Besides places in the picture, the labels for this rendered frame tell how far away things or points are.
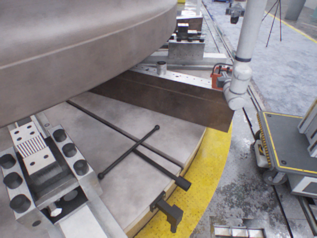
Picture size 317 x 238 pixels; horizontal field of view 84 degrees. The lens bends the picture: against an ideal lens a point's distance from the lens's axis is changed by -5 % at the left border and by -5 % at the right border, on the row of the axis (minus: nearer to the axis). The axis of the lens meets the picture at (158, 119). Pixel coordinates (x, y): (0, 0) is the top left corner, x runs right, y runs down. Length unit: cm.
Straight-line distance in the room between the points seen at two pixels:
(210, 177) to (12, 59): 155
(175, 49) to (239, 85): 154
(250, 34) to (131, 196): 111
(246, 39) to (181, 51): 147
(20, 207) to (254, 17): 127
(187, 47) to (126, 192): 180
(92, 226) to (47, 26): 99
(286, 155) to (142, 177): 109
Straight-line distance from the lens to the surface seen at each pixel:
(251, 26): 104
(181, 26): 248
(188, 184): 124
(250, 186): 180
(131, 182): 130
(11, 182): 102
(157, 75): 159
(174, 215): 118
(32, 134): 100
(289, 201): 188
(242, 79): 98
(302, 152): 180
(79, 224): 109
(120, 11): 138
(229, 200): 167
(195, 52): 247
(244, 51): 108
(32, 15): 111
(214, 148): 194
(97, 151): 151
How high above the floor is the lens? 142
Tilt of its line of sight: 41 degrees down
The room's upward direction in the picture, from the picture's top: straight up
